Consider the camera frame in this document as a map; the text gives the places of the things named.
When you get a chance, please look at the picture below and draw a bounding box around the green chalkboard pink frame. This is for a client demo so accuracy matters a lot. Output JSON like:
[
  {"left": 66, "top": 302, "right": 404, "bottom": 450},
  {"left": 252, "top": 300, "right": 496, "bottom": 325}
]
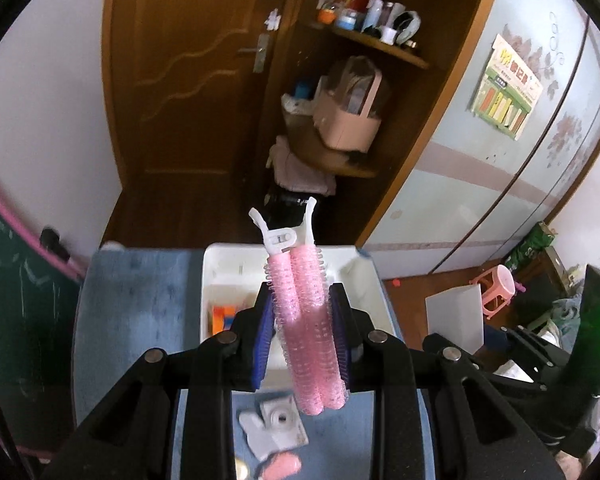
[{"left": 0, "top": 170, "right": 88, "bottom": 461}]

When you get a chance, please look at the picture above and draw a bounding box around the multicoloured puzzle cube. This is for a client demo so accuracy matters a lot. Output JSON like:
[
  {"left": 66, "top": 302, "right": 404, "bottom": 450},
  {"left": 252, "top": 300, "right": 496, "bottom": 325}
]
[{"left": 210, "top": 305, "right": 246, "bottom": 339}]

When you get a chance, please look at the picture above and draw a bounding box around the black easel clamp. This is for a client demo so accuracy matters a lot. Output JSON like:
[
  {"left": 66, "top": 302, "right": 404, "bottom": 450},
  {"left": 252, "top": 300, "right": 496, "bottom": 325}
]
[{"left": 40, "top": 228, "right": 74, "bottom": 262}]

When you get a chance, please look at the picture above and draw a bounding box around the light cloth pile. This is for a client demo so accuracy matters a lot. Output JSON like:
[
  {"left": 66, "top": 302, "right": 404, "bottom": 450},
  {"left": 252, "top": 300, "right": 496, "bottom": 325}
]
[{"left": 540, "top": 297, "right": 589, "bottom": 349}]

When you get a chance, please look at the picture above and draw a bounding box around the translucent white plastic piece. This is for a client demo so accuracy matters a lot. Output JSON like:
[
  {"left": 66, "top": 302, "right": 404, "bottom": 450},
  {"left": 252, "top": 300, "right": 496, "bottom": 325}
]
[{"left": 237, "top": 410, "right": 276, "bottom": 462}]

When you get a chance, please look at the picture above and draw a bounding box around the crumpled plastic bag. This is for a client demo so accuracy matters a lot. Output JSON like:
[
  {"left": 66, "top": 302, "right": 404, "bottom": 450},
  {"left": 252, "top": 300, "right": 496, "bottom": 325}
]
[{"left": 281, "top": 92, "right": 314, "bottom": 116}]

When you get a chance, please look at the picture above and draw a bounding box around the wooden corner shelf unit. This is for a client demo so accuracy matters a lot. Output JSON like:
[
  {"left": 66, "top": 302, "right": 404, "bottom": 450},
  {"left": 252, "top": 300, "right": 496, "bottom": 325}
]
[{"left": 257, "top": 0, "right": 506, "bottom": 249}]

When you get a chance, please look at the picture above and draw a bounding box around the brown wooden door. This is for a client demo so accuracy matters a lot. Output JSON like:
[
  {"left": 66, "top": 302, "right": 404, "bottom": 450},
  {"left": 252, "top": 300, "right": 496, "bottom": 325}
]
[{"left": 102, "top": 0, "right": 306, "bottom": 249}]

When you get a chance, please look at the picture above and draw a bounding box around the small white camera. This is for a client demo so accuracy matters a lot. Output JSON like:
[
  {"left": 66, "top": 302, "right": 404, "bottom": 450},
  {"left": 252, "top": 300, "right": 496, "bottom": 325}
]
[{"left": 257, "top": 394, "right": 309, "bottom": 453}]

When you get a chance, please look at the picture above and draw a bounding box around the green bag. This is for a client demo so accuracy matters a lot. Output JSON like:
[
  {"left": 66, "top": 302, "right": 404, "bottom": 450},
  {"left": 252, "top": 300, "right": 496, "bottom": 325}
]
[{"left": 505, "top": 222, "right": 557, "bottom": 274}]

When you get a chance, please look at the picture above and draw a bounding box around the pink plastic stool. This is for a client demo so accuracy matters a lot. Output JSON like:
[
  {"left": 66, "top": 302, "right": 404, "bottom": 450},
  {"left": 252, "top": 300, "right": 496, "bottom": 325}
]
[{"left": 470, "top": 264, "right": 524, "bottom": 319}]

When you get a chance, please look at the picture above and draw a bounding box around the cluster of jars and bottles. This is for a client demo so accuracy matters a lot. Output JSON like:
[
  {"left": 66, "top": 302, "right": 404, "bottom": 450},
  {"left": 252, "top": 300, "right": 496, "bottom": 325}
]
[{"left": 316, "top": 0, "right": 422, "bottom": 50}]

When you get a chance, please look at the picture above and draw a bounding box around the floral sliding wardrobe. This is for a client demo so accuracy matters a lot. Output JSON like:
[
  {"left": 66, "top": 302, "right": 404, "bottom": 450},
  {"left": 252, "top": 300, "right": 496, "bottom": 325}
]
[{"left": 365, "top": 0, "right": 600, "bottom": 277}]

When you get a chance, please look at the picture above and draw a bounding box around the black bag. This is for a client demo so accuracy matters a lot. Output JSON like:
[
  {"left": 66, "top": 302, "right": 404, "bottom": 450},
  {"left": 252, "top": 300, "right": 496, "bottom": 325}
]
[{"left": 265, "top": 188, "right": 321, "bottom": 232}]

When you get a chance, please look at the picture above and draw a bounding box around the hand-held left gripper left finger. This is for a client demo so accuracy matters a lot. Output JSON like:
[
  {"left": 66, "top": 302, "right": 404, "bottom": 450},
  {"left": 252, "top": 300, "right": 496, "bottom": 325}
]
[{"left": 72, "top": 282, "right": 276, "bottom": 480}]

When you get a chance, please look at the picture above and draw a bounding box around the white plastic storage tray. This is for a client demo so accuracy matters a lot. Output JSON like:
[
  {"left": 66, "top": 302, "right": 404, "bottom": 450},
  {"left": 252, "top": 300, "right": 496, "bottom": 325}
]
[{"left": 200, "top": 242, "right": 398, "bottom": 391}]

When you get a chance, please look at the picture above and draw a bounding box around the green wall poster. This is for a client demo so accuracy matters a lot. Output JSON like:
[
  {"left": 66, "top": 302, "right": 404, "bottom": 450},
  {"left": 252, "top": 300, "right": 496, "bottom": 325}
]
[{"left": 469, "top": 34, "right": 544, "bottom": 141}]

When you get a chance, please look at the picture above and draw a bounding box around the pink handled basket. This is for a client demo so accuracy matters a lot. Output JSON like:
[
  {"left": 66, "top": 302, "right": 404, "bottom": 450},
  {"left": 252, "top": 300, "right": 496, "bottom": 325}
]
[{"left": 312, "top": 56, "right": 392, "bottom": 154}]

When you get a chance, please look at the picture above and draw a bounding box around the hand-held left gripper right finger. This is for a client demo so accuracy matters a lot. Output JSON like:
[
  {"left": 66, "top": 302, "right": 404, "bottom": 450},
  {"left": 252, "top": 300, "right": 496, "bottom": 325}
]
[{"left": 329, "top": 284, "right": 556, "bottom": 480}]

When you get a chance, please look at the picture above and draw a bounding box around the pink folded cloth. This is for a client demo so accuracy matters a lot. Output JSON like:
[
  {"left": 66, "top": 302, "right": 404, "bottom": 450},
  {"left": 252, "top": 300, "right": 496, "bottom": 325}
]
[{"left": 267, "top": 135, "right": 337, "bottom": 196}]

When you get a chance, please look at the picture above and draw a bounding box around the blue fuzzy mat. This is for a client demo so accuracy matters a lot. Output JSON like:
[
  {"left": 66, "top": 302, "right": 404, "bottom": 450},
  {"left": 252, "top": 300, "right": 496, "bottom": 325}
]
[{"left": 72, "top": 247, "right": 426, "bottom": 480}]

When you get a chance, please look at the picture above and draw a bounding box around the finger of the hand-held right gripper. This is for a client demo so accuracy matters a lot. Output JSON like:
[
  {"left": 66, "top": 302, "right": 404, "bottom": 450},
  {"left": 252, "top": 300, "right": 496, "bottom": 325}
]
[{"left": 486, "top": 326, "right": 570, "bottom": 387}]

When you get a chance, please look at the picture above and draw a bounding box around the pink hair roller clip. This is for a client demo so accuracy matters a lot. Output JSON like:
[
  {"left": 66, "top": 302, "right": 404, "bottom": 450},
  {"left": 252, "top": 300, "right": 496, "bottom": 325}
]
[{"left": 248, "top": 196, "right": 351, "bottom": 417}]

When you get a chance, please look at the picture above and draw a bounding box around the metal door handle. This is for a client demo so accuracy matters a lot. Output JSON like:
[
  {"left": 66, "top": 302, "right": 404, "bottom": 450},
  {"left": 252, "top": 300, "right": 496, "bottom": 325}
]
[{"left": 237, "top": 34, "right": 272, "bottom": 74}]

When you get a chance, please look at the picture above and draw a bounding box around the pink scalloped case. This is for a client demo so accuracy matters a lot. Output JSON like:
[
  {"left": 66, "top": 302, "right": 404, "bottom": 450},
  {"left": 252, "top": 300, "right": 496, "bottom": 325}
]
[{"left": 255, "top": 451, "right": 303, "bottom": 480}]

